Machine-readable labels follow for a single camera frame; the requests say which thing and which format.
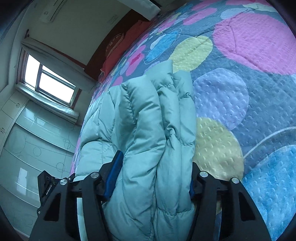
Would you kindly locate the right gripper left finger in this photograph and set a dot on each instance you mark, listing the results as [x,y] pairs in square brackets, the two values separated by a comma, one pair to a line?
[58,218]

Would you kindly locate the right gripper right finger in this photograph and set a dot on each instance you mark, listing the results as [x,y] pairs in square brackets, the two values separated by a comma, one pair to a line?
[240,220]

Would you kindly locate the light green puffer jacket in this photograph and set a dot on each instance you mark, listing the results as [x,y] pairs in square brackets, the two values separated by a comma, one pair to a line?
[152,120]

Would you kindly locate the glossy white wardrobe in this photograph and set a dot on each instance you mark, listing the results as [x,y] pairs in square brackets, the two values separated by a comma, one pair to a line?
[32,140]

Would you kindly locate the white curtain left of window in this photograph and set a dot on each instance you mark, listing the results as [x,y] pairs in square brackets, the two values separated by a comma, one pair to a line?
[56,108]

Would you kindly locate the left window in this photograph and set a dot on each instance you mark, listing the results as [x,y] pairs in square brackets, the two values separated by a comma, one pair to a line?
[44,81]

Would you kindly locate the white curtain beside headboard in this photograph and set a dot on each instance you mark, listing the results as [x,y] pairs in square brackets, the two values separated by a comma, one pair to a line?
[59,64]

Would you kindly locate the colourful circle pattern bedspread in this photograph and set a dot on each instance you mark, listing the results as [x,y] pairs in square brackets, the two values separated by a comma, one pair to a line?
[241,57]

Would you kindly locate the small red embroidered cushion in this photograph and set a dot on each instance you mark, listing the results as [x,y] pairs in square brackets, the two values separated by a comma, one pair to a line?
[114,42]

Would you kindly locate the red pillow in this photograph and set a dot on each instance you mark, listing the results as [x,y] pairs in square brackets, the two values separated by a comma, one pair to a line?
[121,46]

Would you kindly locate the dark wooden headboard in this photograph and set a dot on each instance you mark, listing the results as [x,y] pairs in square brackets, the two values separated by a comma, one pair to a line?
[95,63]

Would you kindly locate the white curtain right side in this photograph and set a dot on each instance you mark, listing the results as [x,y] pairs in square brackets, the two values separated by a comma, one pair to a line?
[145,8]

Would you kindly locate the wall socket plate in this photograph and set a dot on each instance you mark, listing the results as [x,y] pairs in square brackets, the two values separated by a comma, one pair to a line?
[112,19]

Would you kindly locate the white wall air conditioner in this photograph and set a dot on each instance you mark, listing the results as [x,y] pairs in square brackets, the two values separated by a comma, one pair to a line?
[51,10]

